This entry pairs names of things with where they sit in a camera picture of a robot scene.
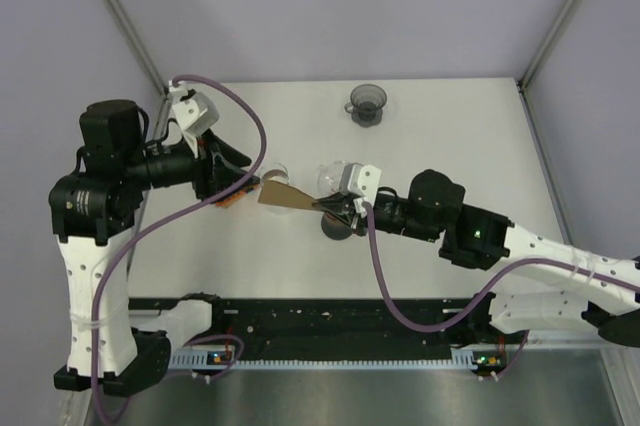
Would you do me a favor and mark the purple cable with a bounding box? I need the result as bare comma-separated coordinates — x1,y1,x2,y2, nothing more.
91,74,269,425
366,200,640,382

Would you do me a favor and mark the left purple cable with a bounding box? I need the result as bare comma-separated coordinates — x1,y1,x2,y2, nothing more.
91,74,269,425

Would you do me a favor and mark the clear glass dripper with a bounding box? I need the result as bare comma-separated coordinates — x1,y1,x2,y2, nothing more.
317,161,349,198

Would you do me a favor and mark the orange coffee filter box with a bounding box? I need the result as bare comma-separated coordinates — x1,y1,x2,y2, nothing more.
214,185,259,209

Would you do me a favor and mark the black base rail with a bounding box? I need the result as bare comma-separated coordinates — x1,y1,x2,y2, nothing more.
169,297,526,360

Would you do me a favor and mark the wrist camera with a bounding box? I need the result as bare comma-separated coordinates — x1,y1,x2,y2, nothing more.
172,89,220,138
339,163,382,197

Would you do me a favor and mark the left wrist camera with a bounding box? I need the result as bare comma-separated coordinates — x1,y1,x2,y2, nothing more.
172,89,220,138

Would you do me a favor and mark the clear glass beaker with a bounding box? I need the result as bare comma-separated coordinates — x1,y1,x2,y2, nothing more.
259,162,290,216

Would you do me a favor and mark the grey plastic dripper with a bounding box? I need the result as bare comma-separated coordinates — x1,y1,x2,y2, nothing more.
344,83,388,127

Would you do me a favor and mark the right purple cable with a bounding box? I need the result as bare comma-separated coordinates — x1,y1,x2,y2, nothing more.
366,200,640,382

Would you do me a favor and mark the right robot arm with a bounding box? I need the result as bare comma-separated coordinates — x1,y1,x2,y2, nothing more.
313,162,639,348

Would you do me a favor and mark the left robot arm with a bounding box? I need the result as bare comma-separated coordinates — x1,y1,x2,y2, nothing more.
49,91,251,398

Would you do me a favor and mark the grey slotted cable duct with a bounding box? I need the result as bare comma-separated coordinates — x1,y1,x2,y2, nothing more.
169,349,225,370

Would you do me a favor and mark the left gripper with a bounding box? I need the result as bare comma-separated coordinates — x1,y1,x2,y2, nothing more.
123,127,259,202

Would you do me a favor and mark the brown paper coffee filter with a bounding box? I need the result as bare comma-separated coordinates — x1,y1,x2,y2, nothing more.
258,182,316,211

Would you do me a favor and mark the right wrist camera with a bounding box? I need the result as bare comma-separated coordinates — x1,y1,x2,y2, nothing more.
339,163,382,197

